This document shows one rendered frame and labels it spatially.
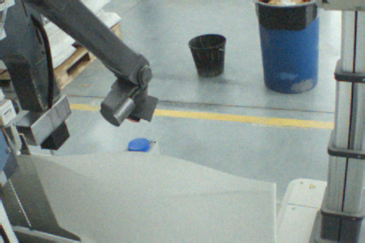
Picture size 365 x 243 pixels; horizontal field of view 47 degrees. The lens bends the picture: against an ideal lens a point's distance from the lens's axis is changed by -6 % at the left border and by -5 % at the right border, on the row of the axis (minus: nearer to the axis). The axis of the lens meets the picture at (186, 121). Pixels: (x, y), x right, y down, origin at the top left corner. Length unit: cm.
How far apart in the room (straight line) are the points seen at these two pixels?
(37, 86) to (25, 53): 8
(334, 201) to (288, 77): 163
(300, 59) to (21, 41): 226
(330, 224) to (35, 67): 109
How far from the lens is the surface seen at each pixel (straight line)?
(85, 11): 74
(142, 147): 118
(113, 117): 96
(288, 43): 289
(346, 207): 152
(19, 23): 94
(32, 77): 98
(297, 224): 173
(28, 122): 100
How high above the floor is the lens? 151
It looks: 32 degrees down
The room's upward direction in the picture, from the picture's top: 9 degrees counter-clockwise
